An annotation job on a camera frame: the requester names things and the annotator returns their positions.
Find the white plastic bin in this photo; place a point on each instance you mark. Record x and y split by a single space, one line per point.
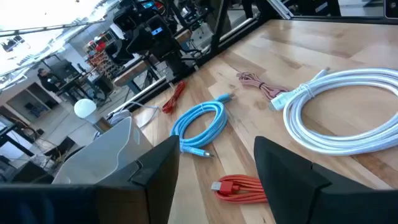
102 152

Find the silver frame bracket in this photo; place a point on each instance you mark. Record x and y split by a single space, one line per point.
283 9

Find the brass lamp with white bulb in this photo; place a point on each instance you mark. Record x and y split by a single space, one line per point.
85 108

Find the black table frame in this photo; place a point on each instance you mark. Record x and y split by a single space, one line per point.
224 34

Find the person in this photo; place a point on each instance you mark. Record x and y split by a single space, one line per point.
48 81

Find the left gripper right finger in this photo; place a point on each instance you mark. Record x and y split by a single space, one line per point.
295 193

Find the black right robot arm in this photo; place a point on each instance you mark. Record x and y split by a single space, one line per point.
149 40

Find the parts shelf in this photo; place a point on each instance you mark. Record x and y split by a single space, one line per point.
101 59

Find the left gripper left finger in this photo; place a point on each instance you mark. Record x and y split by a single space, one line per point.
155 186

